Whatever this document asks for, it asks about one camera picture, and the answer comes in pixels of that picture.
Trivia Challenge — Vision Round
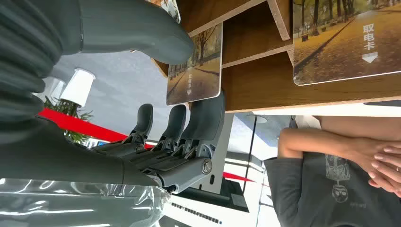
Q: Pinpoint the clear plastic cover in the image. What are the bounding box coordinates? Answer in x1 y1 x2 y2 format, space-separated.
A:
0 178 172 227

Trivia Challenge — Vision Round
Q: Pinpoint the white plant pot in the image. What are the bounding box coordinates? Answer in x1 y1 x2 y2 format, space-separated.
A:
60 68 96 107
34 77 67 104

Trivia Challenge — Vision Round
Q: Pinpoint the autumn park photo key card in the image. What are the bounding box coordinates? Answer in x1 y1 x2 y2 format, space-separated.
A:
292 0 401 86
146 0 182 25
166 23 224 106

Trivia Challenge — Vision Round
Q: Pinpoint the person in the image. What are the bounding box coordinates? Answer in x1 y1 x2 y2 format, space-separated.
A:
264 116 401 227

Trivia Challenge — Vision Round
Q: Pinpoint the green potted plant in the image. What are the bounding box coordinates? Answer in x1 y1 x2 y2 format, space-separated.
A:
43 96 94 144

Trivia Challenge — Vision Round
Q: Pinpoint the wooden card holder rack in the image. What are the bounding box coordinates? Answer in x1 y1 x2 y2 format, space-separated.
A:
153 0 401 114

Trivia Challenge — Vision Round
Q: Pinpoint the grey metal stand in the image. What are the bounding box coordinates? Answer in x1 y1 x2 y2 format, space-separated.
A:
190 113 235 195

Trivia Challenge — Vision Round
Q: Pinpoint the black pole with round base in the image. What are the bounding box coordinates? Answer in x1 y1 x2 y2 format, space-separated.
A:
242 114 268 194

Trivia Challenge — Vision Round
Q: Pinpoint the white board with black lettering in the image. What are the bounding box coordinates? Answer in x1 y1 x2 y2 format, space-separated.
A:
159 193 261 227

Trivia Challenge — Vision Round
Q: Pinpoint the red strip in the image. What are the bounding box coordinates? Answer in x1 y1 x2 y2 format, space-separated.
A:
37 108 256 183

